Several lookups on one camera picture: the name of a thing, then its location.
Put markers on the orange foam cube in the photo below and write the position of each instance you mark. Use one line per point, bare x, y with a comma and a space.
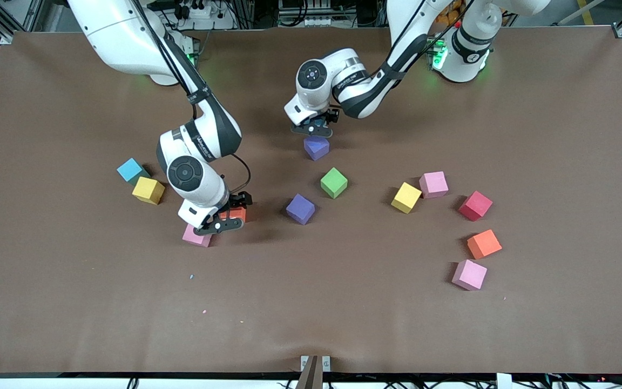
484, 243
235, 214

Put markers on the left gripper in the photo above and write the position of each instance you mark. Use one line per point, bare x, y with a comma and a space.
332, 115

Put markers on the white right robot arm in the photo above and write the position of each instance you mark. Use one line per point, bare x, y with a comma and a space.
122, 32

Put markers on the green foam cube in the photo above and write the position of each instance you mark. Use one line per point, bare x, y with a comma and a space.
334, 182

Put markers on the pink foam cube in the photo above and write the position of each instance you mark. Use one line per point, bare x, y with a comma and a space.
192, 237
469, 274
433, 183

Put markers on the yellow foam cube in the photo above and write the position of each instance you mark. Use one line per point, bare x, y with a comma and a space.
406, 197
147, 189

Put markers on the white tag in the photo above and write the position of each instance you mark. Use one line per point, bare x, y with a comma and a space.
504, 381

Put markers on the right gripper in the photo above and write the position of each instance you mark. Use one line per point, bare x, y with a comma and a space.
241, 199

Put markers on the metal table clamp bracket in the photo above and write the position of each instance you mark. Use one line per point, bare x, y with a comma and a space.
315, 373

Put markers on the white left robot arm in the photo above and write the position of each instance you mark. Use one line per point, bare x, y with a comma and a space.
365, 92

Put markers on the white power strip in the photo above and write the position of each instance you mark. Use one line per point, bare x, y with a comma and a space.
200, 13
317, 21

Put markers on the pile of orange balls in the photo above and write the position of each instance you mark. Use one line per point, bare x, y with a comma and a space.
448, 13

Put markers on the red foam cube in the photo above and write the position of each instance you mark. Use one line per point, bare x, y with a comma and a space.
475, 205

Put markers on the sky blue foam cube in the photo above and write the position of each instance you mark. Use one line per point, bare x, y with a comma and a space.
129, 169

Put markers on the purple foam cube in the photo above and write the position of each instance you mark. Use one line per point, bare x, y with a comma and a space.
316, 148
300, 208

